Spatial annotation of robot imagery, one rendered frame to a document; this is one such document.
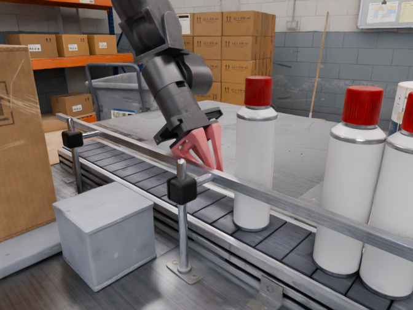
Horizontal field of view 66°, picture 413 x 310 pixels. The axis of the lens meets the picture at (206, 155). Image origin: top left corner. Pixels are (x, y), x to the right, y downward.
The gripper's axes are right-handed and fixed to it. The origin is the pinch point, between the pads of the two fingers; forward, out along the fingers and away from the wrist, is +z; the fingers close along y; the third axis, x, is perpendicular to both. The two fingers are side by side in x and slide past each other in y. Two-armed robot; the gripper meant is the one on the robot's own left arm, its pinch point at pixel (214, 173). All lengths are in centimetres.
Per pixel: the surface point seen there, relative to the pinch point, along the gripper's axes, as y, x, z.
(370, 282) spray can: -1.8, -14.9, 18.8
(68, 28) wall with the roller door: 183, 317, -311
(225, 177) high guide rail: -4.0, -5.7, 1.7
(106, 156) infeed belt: 0.2, 28.7, -16.8
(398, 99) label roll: 53, -12, 3
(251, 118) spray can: -2.0, -12.4, -2.8
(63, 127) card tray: 10, 66, -44
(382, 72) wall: 422, 84, -44
